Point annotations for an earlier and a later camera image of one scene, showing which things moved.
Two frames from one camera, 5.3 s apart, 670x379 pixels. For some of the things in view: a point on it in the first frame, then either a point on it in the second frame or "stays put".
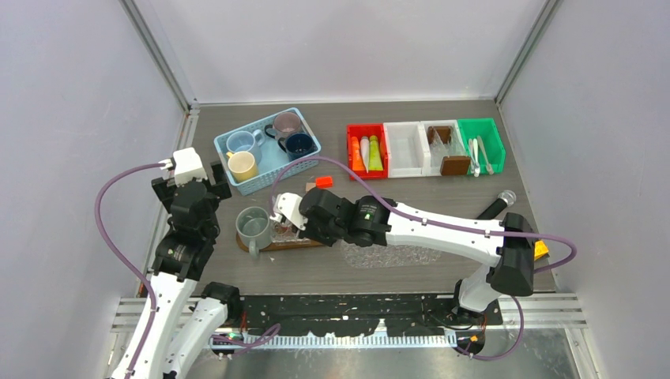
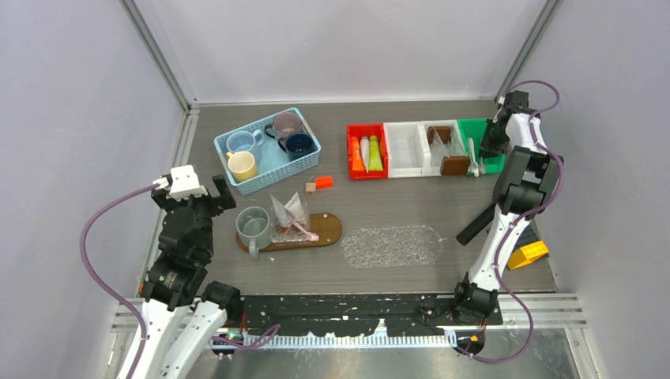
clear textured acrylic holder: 284,232 stays put
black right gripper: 309,233 -> 489,149
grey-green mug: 254,228 stays put
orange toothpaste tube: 357,160 stays put
